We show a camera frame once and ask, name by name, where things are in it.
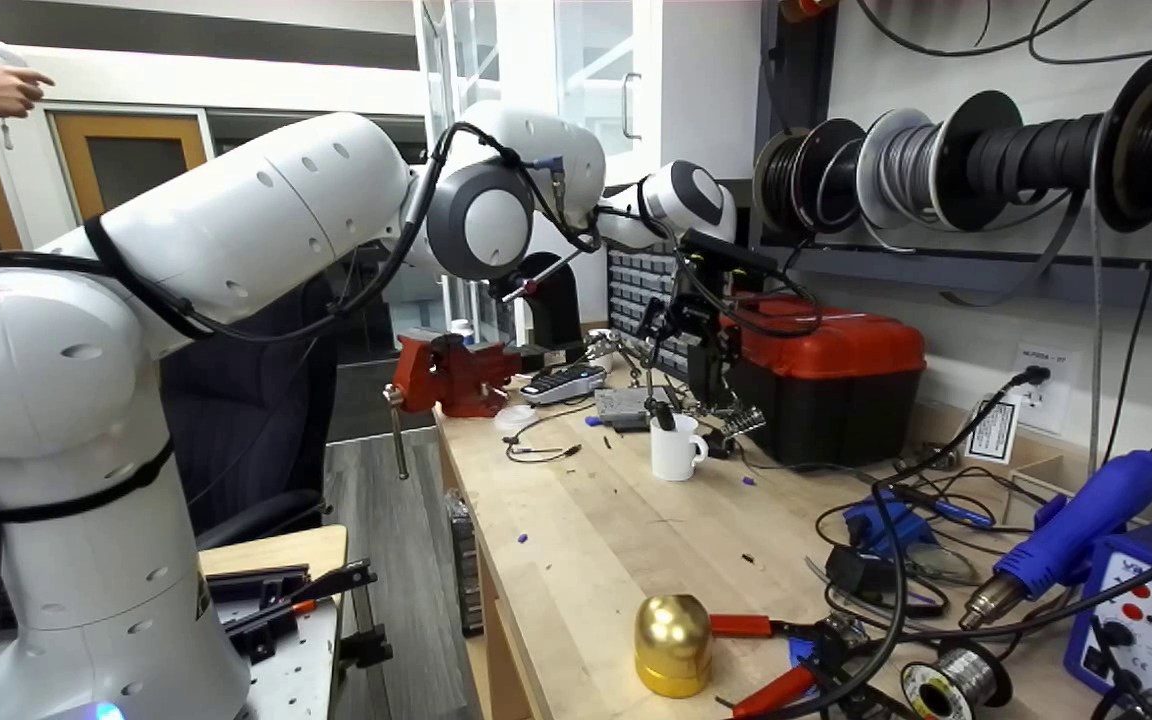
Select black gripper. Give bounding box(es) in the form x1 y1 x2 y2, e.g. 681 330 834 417
634 263 744 402

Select small parts drawer cabinet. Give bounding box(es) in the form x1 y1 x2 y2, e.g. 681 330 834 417
603 242 686 383

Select grey soldering work plate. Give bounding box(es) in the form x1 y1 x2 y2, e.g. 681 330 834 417
593 383 660 435

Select helping hands stand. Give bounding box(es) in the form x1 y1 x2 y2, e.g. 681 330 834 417
706 397 769 465

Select white ceramic mug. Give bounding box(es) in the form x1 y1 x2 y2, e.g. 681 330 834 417
647 410 713 488

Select grey black handheld device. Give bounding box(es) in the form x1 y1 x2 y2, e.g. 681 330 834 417
518 368 606 410

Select red and black toolbox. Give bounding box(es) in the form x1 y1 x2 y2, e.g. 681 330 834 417
722 293 929 471

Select red bench vise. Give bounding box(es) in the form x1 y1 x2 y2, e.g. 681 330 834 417
378 330 523 481

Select blue connector box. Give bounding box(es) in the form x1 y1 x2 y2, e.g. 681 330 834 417
842 490 938 559

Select gold metal dome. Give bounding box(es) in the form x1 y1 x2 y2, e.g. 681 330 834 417
632 587 715 698

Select black power strip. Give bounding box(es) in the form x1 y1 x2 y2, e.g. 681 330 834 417
446 490 489 638

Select grey spool rack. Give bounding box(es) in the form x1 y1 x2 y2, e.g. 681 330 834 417
748 0 1152 319

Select dark blue office chair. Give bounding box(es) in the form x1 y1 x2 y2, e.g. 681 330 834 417
153 271 338 545

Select black bar clamp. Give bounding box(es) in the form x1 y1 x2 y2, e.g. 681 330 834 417
206 555 378 669

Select small black wire spool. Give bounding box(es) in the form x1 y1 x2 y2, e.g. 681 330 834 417
753 126 824 242

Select thin black desk cable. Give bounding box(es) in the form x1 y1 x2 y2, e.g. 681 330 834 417
501 410 586 469

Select white wall cabinet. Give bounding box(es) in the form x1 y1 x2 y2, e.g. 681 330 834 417
491 0 769 192

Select white wire spool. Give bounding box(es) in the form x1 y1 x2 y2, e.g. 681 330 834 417
853 106 945 230

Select red handled pliers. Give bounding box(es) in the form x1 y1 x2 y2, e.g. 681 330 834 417
706 612 871 720

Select thick black power cable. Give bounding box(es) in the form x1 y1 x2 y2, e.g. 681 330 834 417
733 364 1053 720

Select white wall outlet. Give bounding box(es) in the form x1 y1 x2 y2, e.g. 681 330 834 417
1011 342 1071 433

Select large black wire spool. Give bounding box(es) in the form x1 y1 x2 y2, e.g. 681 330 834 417
930 86 1117 230

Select solder wire spool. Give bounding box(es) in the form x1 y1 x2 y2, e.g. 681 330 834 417
894 638 1014 720

